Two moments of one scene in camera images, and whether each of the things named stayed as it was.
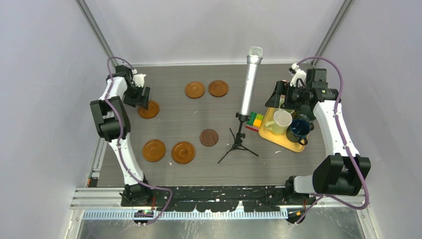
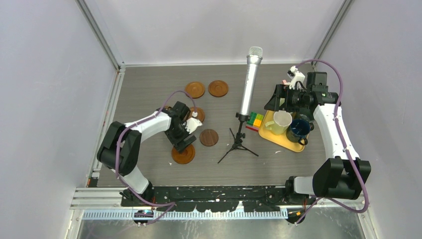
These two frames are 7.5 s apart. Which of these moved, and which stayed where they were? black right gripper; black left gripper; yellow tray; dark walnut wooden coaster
Moved: black left gripper
Stayed: dark walnut wooden coaster; yellow tray; black right gripper
